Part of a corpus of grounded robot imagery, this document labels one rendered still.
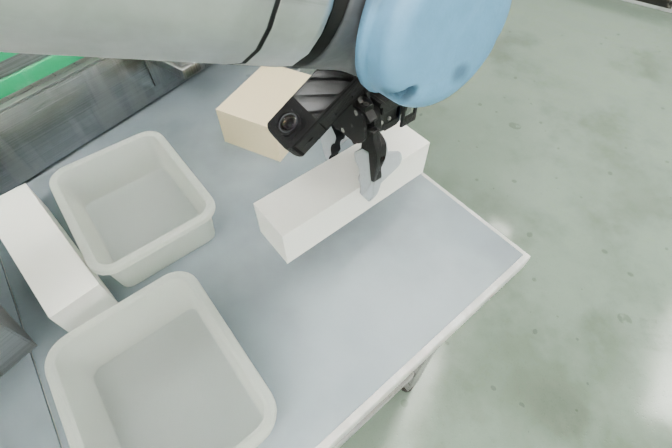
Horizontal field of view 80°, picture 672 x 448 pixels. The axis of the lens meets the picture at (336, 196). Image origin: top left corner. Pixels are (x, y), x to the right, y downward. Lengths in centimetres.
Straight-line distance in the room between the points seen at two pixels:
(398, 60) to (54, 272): 54
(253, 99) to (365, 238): 32
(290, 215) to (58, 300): 30
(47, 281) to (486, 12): 57
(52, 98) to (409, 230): 61
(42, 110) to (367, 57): 69
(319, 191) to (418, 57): 34
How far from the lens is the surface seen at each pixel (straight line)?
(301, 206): 47
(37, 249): 66
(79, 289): 60
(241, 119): 71
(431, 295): 58
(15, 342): 64
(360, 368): 54
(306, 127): 39
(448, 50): 18
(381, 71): 16
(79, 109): 84
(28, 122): 81
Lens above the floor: 127
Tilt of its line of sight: 51 degrees down
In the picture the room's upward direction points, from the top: straight up
